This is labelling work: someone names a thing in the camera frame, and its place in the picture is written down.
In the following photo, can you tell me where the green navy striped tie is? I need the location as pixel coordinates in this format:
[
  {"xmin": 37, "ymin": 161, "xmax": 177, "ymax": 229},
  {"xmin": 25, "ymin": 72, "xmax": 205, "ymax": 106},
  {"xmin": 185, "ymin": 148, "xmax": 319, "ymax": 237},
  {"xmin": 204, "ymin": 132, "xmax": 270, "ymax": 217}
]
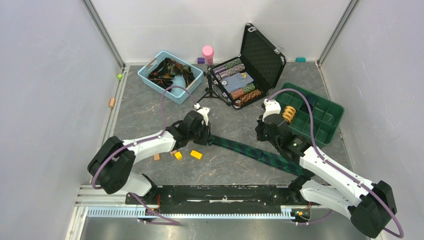
[{"xmin": 208, "ymin": 135, "xmax": 314, "ymax": 178}]

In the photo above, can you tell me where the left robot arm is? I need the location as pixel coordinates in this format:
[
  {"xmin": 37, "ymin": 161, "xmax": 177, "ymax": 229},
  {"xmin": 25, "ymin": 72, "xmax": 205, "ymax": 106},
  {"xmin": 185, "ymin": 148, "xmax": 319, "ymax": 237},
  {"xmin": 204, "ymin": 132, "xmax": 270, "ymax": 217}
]
[{"xmin": 87, "ymin": 107, "xmax": 211, "ymax": 204}]

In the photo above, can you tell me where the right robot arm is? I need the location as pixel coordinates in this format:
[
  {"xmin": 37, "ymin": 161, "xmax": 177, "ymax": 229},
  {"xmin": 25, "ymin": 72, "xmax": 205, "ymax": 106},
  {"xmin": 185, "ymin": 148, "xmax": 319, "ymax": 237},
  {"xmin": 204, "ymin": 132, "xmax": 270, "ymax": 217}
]
[{"xmin": 255, "ymin": 114, "xmax": 397, "ymax": 238}]

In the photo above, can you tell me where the pile of dark ties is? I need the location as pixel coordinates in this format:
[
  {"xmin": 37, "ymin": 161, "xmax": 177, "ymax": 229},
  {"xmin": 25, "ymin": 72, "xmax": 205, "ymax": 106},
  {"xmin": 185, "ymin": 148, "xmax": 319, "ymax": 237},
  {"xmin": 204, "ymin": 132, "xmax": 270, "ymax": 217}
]
[{"xmin": 148, "ymin": 57, "xmax": 195, "ymax": 89}]

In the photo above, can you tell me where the yellow rectangular block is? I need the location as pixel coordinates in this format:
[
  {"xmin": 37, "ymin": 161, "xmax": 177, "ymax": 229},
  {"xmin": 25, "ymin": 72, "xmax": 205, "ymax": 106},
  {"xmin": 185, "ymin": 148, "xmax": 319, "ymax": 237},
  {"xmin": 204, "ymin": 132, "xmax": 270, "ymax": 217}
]
[{"xmin": 190, "ymin": 150, "xmax": 203, "ymax": 160}]

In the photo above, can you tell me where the small yellow cube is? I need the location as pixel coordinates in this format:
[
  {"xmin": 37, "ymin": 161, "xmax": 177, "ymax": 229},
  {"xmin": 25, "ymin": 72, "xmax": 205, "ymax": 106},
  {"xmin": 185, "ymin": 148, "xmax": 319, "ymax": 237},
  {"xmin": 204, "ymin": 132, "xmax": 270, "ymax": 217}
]
[{"xmin": 174, "ymin": 151, "xmax": 183, "ymax": 161}]

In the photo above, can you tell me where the black small tripod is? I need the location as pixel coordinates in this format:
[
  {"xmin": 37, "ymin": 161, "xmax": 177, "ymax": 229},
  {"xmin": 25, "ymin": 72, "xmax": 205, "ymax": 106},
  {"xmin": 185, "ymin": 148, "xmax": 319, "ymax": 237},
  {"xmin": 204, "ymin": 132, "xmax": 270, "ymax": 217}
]
[{"xmin": 196, "ymin": 65, "xmax": 231, "ymax": 106}]

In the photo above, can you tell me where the orange wooden block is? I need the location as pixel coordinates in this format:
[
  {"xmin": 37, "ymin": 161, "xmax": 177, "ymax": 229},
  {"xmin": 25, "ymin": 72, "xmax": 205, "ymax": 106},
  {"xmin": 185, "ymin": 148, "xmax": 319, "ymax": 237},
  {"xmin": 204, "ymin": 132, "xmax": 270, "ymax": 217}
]
[{"xmin": 153, "ymin": 153, "xmax": 161, "ymax": 161}]

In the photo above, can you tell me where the black open carrying case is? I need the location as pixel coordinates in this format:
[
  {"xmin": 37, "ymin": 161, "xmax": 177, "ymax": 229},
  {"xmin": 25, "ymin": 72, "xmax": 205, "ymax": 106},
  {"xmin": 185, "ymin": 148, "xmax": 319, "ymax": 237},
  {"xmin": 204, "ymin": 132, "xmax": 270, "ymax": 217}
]
[{"xmin": 211, "ymin": 23, "xmax": 287, "ymax": 109}]

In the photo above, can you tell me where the rolled navy tie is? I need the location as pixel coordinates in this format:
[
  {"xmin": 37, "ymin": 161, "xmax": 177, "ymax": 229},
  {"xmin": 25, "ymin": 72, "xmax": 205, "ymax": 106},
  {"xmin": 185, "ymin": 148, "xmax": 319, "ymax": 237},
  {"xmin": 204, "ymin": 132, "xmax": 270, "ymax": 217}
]
[{"xmin": 306, "ymin": 95, "xmax": 318, "ymax": 105}]

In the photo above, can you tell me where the green compartment tray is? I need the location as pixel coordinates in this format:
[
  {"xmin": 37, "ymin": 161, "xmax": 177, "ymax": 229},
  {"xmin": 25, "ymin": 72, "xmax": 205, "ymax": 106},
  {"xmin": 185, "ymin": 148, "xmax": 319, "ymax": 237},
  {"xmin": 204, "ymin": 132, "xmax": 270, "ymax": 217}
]
[{"xmin": 275, "ymin": 82, "xmax": 344, "ymax": 149}]

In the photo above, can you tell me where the light blue perforated basket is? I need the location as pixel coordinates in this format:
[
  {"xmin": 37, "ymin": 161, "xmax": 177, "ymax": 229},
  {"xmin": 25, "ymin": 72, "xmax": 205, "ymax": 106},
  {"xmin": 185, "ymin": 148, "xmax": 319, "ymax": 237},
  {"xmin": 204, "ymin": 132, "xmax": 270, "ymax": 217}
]
[{"xmin": 137, "ymin": 51, "xmax": 204, "ymax": 105}]

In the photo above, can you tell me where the purple small block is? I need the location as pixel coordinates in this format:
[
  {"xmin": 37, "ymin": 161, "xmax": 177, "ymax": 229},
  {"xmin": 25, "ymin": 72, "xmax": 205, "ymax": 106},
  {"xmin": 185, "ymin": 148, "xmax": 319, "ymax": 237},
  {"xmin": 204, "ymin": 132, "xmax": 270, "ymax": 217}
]
[{"xmin": 197, "ymin": 57, "xmax": 205, "ymax": 64}]

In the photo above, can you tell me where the teal small block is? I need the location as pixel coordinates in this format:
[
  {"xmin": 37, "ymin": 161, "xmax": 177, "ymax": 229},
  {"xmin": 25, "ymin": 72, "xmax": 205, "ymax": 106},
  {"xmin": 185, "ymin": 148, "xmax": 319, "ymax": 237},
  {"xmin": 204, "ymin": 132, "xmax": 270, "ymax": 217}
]
[{"xmin": 295, "ymin": 57, "xmax": 306, "ymax": 63}]

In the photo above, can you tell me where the pink cylinder on tripod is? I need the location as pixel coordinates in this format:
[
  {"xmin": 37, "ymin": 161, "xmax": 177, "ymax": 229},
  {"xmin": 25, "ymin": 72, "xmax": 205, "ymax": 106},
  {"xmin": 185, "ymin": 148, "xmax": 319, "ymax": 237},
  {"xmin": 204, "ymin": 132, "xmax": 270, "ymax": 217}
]
[{"xmin": 202, "ymin": 45, "xmax": 215, "ymax": 66}]

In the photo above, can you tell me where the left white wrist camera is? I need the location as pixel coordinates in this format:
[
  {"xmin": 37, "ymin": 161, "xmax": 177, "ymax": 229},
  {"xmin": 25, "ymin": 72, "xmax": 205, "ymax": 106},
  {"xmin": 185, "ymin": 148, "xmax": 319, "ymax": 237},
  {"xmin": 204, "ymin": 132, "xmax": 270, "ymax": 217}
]
[{"xmin": 193, "ymin": 103, "xmax": 211, "ymax": 126}]

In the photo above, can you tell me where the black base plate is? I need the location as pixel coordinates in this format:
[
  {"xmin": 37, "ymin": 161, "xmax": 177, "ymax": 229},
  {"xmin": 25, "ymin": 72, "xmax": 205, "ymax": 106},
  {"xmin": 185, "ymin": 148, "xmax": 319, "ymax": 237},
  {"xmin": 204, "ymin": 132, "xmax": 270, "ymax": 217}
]
[{"xmin": 141, "ymin": 185, "xmax": 309, "ymax": 214}]

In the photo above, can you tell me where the orange block on rail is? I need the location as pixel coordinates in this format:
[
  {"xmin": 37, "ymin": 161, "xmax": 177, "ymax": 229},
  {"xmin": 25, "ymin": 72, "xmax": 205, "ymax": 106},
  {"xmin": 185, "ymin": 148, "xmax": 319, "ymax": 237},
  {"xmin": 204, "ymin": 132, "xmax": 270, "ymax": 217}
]
[{"xmin": 109, "ymin": 98, "xmax": 116, "ymax": 108}]

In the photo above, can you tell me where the aluminium slotted rail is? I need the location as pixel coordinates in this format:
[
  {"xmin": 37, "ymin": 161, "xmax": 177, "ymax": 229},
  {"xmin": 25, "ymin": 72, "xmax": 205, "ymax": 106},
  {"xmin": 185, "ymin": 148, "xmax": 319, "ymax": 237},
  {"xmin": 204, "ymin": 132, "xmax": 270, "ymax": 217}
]
[{"xmin": 64, "ymin": 185, "xmax": 377, "ymax": 240}]

